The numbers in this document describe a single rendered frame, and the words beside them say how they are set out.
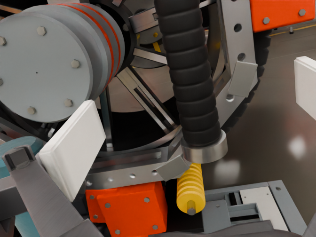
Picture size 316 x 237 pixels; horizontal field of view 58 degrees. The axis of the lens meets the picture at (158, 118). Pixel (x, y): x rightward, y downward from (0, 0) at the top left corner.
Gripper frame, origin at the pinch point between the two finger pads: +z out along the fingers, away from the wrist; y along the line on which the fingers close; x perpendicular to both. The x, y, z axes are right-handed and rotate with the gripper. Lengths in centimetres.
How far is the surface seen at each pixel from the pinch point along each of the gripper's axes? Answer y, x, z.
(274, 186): 25, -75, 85
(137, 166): -13.0, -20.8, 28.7
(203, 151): 0.0, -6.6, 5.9
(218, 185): 3, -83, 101
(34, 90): -17.9, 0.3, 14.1
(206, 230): -4, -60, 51
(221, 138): 1.8, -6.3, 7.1
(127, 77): -12.8, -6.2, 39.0
